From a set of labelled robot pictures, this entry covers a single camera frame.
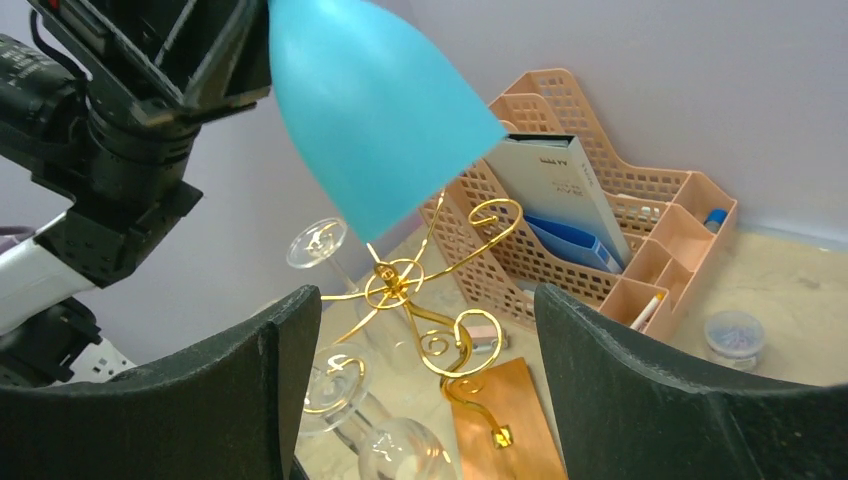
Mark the small grey bottle cap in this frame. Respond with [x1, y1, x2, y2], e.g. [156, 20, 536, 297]
[703, 310, 766, 372]

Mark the clear wine glass hanging front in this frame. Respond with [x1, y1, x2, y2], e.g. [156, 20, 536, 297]
[358, 417, 457, 480]

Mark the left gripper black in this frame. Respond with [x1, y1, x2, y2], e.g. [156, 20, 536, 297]
[31, 1, 270, 165]

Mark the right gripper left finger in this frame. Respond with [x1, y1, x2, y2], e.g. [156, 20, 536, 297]
[1, 285, 322, 479]

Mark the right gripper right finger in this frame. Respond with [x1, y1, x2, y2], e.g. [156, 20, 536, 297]
[534, 284, 847, 479]

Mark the blue plastic goblet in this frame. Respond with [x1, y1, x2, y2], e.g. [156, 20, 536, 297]
[269, 1, 506, 242]

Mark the clear wine glass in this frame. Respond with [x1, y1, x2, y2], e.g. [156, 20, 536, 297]
[358, 417, 457, 480]
[286, 217, 360, 294]

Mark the gold wire wine glass rack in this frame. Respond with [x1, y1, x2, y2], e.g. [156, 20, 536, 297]
[320, 188, 525, 450]

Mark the wooden rack base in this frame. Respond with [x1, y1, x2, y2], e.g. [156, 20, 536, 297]
[451, 357, 567, 479]

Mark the grey white document folder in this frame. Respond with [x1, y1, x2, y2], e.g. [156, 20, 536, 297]
[485, 133, 632, 270]

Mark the pink white eraser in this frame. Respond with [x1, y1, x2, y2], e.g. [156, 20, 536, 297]
[467, 325, 509, 354]

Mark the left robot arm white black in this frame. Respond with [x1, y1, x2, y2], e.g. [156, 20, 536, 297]
[1, 1, 271, 388]

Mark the pink plastic file organizer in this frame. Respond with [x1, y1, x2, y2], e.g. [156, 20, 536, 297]
[421, 68, 738, 341]

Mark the blue folder in organizer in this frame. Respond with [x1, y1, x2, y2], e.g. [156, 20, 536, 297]
[524, 214, 623, 274]

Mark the tall clear flute glass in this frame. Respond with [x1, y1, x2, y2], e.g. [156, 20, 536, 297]
[298, 342, 390, 455]

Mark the blue capped item in organizer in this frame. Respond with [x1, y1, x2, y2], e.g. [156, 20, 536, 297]
[703, 208, 728, 234]

